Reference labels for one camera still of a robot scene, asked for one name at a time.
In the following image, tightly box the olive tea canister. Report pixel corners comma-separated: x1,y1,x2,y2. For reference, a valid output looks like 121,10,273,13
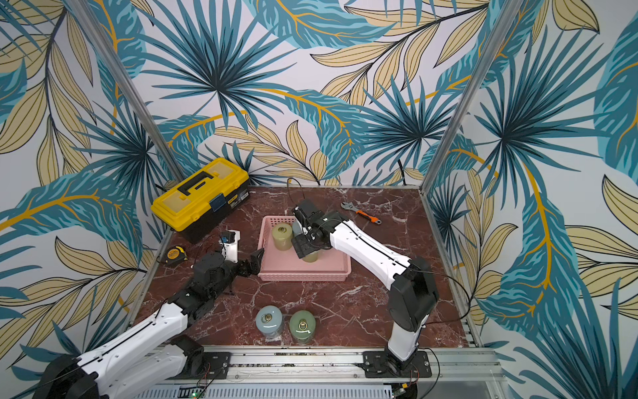
302,250,321,263
271,223,293,251

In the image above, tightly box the pink plastic basket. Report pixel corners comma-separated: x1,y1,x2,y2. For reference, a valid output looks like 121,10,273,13
258,215,352,282

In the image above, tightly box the blue-grey tea canister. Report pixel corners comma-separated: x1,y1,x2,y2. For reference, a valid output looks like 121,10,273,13
292,220,303,240
255,305,283,339

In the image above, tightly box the green tea canister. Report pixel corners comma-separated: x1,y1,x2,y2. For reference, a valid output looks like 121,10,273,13
289,310,317,344

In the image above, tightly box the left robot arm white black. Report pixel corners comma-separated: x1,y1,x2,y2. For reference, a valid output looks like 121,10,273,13
33,249,264,398

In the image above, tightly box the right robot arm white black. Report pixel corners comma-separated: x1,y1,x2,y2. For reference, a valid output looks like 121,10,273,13
292,199,440,366

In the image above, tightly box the yellow black tape measure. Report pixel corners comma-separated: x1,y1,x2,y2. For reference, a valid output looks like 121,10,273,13
164,245,188,267

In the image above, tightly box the yellow black toolbox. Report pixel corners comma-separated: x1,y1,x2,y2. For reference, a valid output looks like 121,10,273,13
151,158,249,244

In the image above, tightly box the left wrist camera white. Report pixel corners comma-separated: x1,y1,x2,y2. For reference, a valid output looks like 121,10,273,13
219,230,241,264

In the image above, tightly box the orange handled adjustable wrench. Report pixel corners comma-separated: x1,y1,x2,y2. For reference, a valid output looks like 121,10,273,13
341,202,382,225

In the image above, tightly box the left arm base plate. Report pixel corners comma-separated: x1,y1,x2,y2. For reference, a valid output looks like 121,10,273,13
176,352,231,380

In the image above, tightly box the aluminium front rail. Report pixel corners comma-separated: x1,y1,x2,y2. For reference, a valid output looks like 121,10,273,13
140,347,512,398

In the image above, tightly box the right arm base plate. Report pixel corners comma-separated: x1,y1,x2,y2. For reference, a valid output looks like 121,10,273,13
361,350,432,378

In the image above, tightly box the left aluminium corner post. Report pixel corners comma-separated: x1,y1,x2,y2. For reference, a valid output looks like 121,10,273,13
64,0,186,186

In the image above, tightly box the aluminium corner post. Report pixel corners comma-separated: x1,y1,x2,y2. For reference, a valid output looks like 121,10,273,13
64,0,186,186
420,1,523,196

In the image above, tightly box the right aluminium corner post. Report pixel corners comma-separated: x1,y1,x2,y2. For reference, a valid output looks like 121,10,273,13
420,1,523,196

